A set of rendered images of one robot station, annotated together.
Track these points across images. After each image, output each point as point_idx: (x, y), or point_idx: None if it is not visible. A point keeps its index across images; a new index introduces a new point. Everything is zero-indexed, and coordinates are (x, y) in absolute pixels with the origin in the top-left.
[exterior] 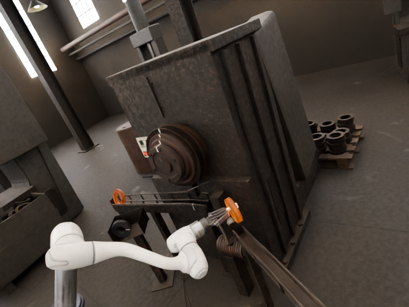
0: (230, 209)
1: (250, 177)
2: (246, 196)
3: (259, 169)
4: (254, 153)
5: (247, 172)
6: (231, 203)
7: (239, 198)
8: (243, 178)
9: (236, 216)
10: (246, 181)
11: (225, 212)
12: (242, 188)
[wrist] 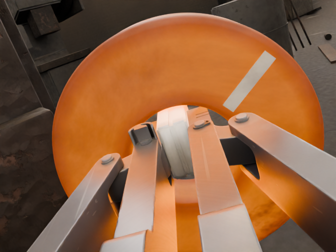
0: (205, 114)
1: (41, 107)
2: (52, 209)
3: (46, 97)
4: (9, 21)
5: (17, 87)
6: (211, 15)
7: (14, 248)
8: (5, 123)
9: (319, 105)
10: (43, 115)
11: (211, 132)
12: (24, 171)
